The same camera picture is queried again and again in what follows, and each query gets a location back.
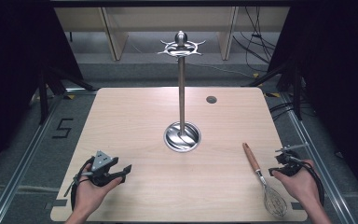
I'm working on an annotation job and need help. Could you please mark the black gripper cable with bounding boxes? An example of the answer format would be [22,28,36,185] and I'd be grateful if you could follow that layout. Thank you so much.
[287,155,325,207]
[63,156,96,211]

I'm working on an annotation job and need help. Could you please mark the person's right hand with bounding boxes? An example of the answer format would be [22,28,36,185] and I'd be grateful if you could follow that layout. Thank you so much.
[271,160,322,210]

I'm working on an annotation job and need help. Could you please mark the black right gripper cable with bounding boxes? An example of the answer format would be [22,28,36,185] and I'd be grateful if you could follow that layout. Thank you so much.
[287,155,325,207]

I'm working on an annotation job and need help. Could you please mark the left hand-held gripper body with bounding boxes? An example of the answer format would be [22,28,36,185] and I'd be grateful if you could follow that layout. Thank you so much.
[81,150,121,188]

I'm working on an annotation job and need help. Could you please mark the person's left hand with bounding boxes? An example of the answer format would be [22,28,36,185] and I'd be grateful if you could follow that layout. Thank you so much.
[73,175,124,218]

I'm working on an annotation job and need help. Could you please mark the aluminium floor rail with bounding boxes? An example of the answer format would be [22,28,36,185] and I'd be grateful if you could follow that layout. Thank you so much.
[0,88,97,224]
[278,92,358,224]

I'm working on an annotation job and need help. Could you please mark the black metal stand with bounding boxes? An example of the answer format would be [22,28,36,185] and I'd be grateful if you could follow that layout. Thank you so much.
[245,57,307,121]
[36,62,98,126]

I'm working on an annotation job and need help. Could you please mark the black cables by stand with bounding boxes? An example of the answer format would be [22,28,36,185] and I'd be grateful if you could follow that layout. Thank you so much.
[268,101,316,121]

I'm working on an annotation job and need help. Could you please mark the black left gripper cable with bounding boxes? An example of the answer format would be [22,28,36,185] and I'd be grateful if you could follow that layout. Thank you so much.
[63,156,96,211]

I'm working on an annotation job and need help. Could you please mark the metal utensil stand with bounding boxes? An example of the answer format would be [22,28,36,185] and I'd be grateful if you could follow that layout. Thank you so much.
[157,30,207,153]

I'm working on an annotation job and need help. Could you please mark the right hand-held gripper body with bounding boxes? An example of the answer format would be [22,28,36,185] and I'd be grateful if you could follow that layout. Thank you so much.
[274,142,310,177]

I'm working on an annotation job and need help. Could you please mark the black floor cables bundle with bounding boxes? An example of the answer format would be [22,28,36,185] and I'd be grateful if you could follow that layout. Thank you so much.
[232,6,278,64]

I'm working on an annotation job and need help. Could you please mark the light wooden shelf unit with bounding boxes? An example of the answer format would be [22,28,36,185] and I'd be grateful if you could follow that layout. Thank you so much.
[54,7,291,62]

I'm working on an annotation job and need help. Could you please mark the wire whisk with wooden handle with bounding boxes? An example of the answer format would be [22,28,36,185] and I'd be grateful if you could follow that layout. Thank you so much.
[241,142,289,218]

